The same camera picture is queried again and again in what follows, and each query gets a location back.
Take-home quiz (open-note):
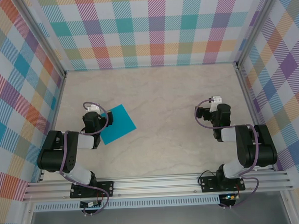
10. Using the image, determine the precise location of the blue square paper sheet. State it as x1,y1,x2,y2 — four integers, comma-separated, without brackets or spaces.
99,104,138,145

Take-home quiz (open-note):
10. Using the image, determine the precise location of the grey metal panel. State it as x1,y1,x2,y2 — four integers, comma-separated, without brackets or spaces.
27,202,293,224

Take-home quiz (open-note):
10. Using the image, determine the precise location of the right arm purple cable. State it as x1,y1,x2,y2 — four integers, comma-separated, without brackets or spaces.
193,96,261,211

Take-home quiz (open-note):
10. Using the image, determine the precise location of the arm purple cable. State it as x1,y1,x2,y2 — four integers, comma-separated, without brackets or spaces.
57,101,112,217
193,96,261,211

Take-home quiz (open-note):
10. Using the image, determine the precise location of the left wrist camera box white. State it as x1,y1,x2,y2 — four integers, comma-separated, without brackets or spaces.
86,103,101,114

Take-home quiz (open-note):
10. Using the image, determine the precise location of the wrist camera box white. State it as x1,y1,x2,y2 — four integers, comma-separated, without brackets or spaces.
86,103,101,114
209,95,224,113

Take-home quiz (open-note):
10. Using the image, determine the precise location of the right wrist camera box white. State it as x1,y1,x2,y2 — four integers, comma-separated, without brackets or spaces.
209,95,224,113

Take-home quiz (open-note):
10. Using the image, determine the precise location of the aluminium side rail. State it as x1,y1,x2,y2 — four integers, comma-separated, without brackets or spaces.
235,60,277,172
33,72,72,183

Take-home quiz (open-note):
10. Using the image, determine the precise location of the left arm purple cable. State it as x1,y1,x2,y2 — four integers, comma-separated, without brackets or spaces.
57,101,112,217

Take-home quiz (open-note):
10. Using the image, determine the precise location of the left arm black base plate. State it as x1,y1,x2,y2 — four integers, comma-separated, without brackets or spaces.
69,181,115,199

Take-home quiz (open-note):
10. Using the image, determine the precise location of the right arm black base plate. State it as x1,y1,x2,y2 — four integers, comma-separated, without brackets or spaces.
199,174,246,193

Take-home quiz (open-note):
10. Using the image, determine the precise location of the long aluminium base rail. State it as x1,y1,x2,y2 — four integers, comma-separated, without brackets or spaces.
21,169,294,202

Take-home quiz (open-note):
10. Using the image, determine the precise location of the slotted white cable duct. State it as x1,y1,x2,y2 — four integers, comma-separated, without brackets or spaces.
33,194,221,212

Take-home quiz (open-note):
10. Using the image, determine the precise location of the aluminium frame post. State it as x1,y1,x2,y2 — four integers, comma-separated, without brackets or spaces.
12,0,68,79
231,0,283,68

